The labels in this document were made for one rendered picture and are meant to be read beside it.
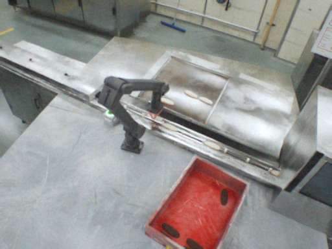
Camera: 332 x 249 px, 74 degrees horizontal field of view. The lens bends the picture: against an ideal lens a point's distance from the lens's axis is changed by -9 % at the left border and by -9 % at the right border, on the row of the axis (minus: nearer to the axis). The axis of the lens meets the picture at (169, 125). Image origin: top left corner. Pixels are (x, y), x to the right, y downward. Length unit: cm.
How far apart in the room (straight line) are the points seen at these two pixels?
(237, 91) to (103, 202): 114
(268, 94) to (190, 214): 103
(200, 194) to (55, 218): 71
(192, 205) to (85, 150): 67
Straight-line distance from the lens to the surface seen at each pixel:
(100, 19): 431
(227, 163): 138
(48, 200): 130
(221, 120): 154
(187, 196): 125
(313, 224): 141
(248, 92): 177
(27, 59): 216
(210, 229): 120
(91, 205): 123
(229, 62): 236
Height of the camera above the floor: 191
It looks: 45 degrees down
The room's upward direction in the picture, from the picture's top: 8 degrees clockwise
